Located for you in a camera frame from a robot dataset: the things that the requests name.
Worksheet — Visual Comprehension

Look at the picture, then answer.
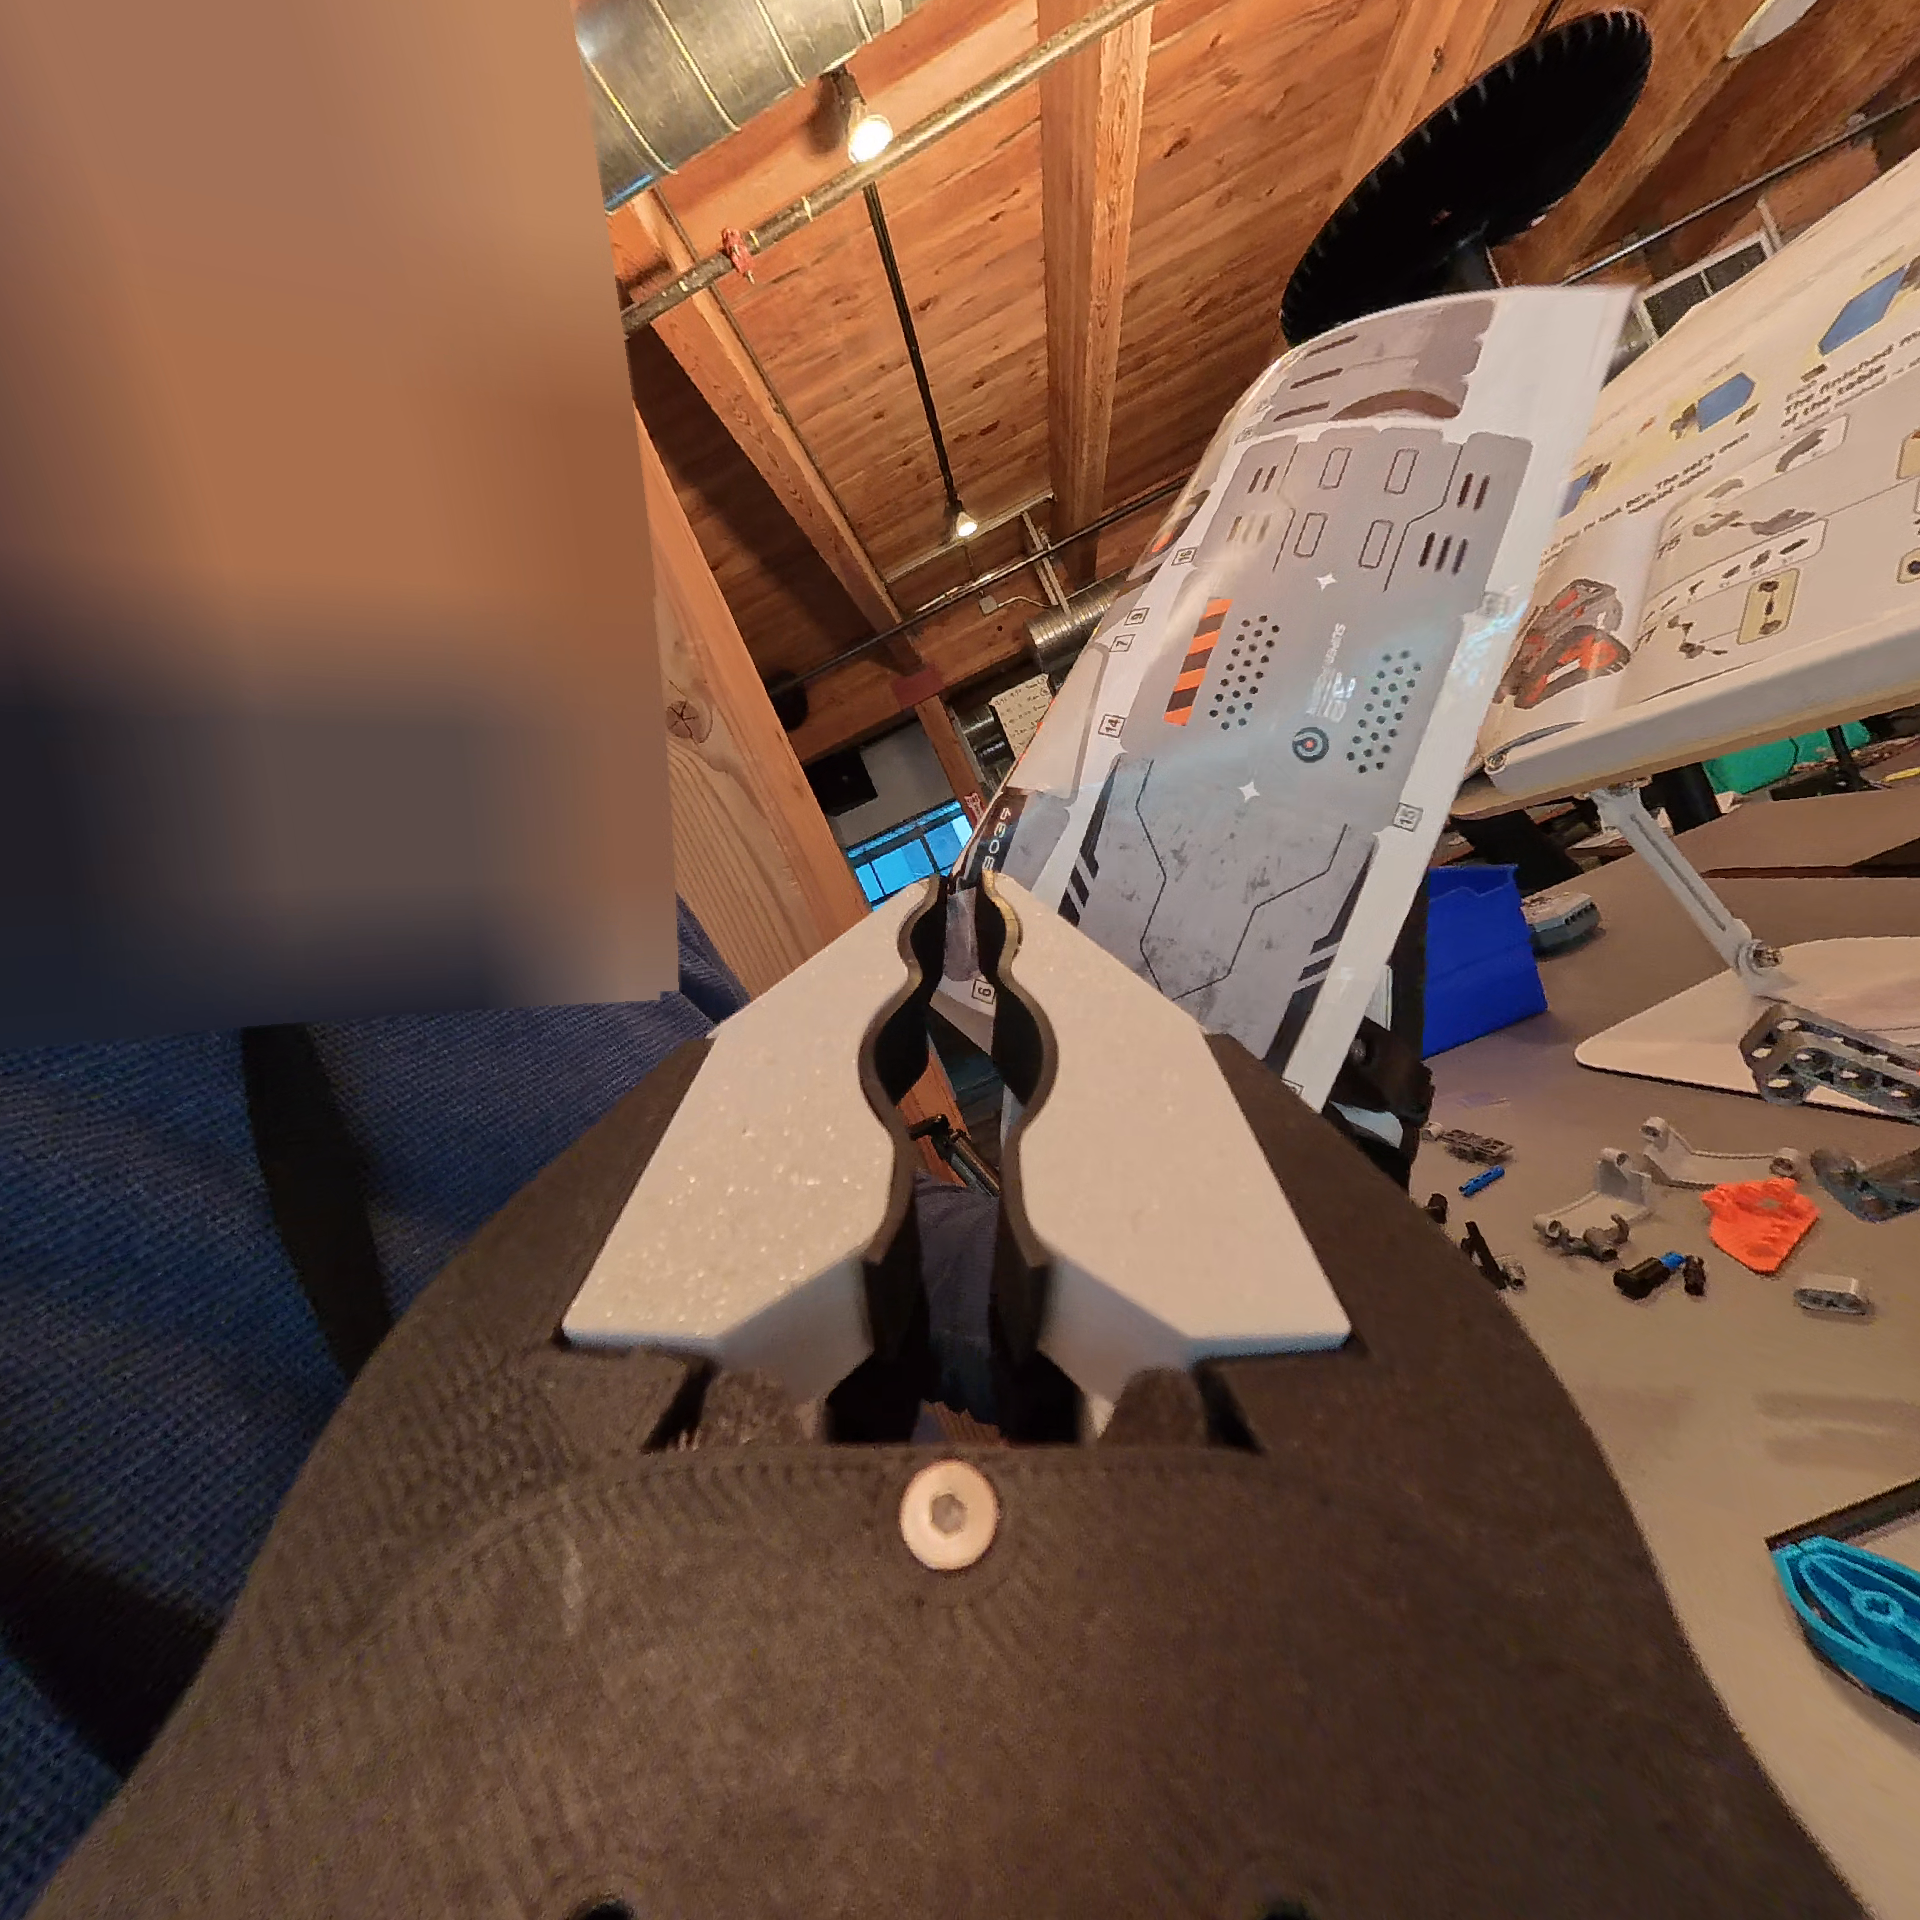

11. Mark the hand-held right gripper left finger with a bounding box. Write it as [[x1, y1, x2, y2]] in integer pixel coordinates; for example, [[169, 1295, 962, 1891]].
[[561, 878, 946, 1414]]

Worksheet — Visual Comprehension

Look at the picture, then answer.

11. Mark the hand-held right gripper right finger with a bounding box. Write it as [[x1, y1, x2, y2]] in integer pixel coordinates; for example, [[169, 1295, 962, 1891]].
[[978, 874, 1355, 1420]]

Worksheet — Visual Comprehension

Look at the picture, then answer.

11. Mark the grey orange sticker sheet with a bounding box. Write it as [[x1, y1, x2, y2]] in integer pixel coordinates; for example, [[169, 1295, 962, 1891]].
[[977, 286, 1638, 1115]]

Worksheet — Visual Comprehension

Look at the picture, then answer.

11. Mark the blue plastic bin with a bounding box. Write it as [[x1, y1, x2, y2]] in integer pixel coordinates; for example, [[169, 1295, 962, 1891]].
[[1417, 862, 1549, 1059]]

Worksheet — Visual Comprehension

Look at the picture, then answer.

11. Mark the light grey brick assembly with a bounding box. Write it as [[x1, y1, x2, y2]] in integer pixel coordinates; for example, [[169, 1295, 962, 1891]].
[[1534, 1148, 1653, 1254]]

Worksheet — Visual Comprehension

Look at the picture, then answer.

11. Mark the curved light grey brick panel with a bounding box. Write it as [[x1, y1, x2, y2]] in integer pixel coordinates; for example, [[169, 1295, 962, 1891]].
[[1635, 1114, 1806, 1186]]

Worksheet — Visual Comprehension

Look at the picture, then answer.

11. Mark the white book stand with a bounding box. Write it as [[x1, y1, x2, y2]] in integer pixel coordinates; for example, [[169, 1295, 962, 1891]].
[[1448, 637, 1920, 1085]]

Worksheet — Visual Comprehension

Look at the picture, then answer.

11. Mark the bright blue window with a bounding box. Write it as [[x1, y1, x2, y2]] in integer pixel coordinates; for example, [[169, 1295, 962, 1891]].
[[845, 803, 975, 913]]

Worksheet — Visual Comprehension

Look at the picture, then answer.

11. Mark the orange brick connector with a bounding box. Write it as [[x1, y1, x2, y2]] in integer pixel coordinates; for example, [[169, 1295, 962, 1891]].
[[1703, 1178, 1821, 1277]]

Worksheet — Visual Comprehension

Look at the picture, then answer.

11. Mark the wooden pillar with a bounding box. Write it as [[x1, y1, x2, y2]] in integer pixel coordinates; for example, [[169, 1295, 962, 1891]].
[[638, 411, 969, 1156]]

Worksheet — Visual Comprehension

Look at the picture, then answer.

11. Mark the dark grey brick piece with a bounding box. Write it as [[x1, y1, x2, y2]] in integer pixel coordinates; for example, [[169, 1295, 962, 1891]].
[[1809, 1148, 1920, 1221]]

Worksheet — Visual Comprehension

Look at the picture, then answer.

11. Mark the white paper notice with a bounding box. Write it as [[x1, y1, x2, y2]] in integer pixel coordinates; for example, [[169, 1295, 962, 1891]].
[[987, 671, 1057, 785]]

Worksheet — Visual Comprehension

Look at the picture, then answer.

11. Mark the building instruction booklet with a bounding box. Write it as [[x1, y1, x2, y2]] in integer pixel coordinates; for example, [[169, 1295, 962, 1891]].
[[1478, 151, 1920, 777]]

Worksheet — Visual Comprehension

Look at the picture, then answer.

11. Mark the black round ceiling fixture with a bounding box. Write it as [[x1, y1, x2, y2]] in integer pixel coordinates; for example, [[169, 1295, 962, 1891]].
[[1280, 0, 1656, 349]]

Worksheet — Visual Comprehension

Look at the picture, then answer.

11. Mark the metal ceiling pipe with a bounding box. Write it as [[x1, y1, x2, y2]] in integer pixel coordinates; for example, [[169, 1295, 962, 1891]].
[[619, 0, 1165, 335]]

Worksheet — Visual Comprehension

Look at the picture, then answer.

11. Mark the white wall vent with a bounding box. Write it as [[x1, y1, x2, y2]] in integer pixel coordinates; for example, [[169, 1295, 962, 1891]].
[[1640, 237, 1777, 346]]

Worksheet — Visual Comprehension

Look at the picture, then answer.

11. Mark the black lighting rail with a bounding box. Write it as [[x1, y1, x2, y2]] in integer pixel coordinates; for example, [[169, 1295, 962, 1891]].
[[861, 181, 969, 518]]

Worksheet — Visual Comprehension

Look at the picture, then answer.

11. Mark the large metal air duct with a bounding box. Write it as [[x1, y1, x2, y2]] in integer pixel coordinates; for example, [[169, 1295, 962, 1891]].
[[577, 0, 935, 215]]

